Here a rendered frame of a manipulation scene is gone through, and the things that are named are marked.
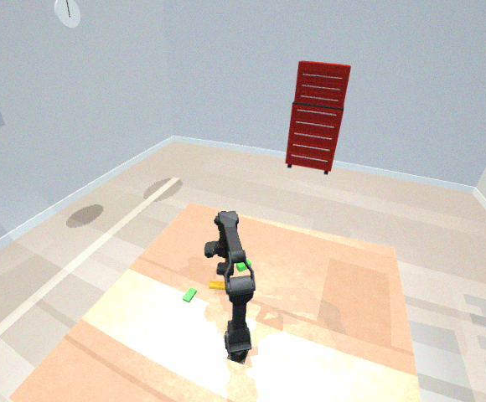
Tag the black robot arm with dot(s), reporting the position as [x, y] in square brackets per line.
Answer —
[240, 289]

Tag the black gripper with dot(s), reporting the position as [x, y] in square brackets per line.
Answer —
[221, 266]

